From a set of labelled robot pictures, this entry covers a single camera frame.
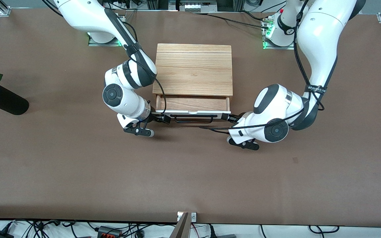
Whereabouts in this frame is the white drawer with black handle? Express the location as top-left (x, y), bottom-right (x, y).
top-left (154, 94), bottom-right (232, 124)

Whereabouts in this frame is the light wooden drawer cabinet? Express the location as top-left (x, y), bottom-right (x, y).
top-left (152, 43), bottom-right (233, 106)

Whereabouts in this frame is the black box with red connectors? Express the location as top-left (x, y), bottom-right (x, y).
top-left (97, 226), bottom-right (122, 238)

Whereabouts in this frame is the white power strip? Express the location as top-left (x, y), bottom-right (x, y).
top-left (178, 0), bottom-right (218, 14)

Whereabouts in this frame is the black vase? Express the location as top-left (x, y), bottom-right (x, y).
top-left (0, 84), bottom-right (30, 116)

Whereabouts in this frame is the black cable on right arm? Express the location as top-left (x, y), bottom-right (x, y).
top-left (123, 20), bottom-right (168, 115)

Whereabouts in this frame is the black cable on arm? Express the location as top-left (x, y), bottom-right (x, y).
top-left (198, 0), bottom-right (325, 133)
top-left (123, 20), bottom-right (168, 115)

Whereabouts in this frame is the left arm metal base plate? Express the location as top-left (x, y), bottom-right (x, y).
top-left (262, 16), bottom-right (299, 50)

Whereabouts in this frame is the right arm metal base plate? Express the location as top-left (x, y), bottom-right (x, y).
top-left (88, 32), bottom-right (125, 47)

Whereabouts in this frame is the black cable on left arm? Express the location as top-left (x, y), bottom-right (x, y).
top-left (198, 0), bottom-right (325, 133)

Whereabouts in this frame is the long black cable on table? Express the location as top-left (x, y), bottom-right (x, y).
top-left (190, 12), bottom-right (271, 30)

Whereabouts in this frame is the small metal clamp bracket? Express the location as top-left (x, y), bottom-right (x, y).
top-left (177, 212), bottom-right (197, 222)

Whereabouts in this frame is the brown camera support post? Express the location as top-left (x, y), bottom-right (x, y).
top-left (169, 213), bottom-right (191, 238)

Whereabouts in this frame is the looped black cable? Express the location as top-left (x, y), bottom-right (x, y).
top-left (308, 225), bottom-right (340, 234)

